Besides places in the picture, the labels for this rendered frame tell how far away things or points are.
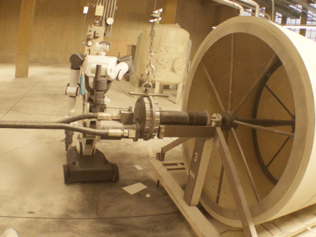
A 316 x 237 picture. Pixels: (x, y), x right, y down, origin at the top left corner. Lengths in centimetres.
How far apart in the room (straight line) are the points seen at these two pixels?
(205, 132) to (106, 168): 115
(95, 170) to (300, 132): 187
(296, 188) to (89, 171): 185
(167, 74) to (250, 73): 362
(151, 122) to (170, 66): 477
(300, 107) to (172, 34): 510
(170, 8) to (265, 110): 821
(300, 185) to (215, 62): 160
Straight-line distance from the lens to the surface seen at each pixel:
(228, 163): 164
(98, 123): 150
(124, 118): 154
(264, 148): 324
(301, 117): 138
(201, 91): 263
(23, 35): 1023
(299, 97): 139
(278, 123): 231
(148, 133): 152
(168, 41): 615
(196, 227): 184
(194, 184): 193
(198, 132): 169
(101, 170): 245
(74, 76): 203
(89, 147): 254
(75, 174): 242
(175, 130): 161
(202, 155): 182
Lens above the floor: 134
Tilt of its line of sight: 15 degrees down
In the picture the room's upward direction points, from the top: 8 degrees clockwise
